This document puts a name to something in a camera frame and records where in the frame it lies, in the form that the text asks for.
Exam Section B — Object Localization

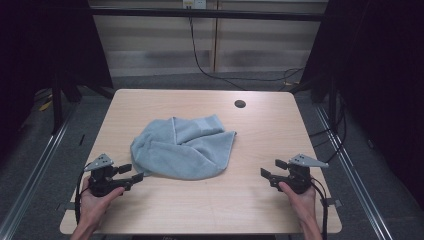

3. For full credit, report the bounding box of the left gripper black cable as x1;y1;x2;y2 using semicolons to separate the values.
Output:
74;162;93;225

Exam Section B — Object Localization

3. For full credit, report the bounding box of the black horizontal metal bar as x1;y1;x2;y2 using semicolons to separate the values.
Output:
89;7;325;23

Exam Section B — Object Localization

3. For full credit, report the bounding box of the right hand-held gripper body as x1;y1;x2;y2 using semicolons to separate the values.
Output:
269;153;329;195

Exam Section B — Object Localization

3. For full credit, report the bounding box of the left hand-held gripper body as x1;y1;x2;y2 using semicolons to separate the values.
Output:
83;153;134;198

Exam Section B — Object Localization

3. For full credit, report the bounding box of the metal floor rail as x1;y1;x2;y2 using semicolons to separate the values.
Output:
0;99;80;240
314;103;395;240

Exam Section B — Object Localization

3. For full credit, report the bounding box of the long black wall cable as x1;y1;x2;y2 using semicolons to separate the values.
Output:
188;16;305;92

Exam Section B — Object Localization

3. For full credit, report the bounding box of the black curtain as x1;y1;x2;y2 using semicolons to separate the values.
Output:
299;0;424;209
0;0;115;161

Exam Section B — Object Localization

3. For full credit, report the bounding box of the person's left hand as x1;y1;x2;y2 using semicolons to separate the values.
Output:
79;177;126;228

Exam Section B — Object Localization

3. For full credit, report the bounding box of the person's right hand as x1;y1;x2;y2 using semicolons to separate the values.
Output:
278;181;321;231

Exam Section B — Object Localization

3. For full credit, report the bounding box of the light blue towel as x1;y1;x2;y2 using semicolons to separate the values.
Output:
129;114;238;181

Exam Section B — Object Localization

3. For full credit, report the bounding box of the grey table bracket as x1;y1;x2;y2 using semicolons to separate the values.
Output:
319;197;343;208

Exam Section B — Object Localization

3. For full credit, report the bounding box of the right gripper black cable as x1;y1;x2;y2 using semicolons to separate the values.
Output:
309;177;330;240

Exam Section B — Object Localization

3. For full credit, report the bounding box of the bundle of black floor cables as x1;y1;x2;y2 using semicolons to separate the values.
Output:
308;94;348;165

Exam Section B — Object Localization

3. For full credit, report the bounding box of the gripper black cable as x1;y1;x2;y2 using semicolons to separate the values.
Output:
74;162;93;225
309;177;330;240

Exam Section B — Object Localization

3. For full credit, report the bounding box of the white wall socket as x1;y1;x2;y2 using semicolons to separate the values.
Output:
182;0;208;10

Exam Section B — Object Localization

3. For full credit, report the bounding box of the yellow object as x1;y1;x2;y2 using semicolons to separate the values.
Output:
38;99;54;113

